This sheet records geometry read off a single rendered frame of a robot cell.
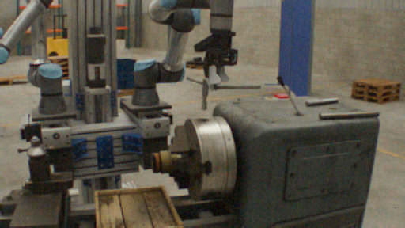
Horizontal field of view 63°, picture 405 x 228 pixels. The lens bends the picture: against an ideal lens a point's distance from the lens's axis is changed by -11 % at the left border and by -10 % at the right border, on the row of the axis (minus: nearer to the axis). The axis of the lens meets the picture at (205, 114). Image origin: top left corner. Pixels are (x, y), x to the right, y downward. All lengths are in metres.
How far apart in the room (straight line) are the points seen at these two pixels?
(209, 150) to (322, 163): 0.43
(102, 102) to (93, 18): 0.45
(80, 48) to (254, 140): 1.14
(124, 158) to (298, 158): 0.98
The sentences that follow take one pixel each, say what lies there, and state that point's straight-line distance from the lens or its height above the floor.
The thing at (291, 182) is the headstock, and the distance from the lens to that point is 1.34.
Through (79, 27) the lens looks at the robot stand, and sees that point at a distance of 2.00.
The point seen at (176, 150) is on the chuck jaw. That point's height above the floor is 1.12.
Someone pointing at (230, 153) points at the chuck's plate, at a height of 1.15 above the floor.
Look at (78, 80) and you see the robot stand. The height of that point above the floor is 1.29.
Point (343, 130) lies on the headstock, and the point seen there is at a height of 1.22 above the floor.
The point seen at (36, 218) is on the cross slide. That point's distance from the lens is 1.28.
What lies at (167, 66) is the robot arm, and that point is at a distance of 1.88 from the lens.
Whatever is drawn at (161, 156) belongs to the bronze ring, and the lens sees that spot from 1.33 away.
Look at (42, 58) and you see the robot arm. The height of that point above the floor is 1.42.
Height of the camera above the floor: 1.57
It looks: 14 degrees down
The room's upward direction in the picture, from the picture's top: 1 degrees clockwise
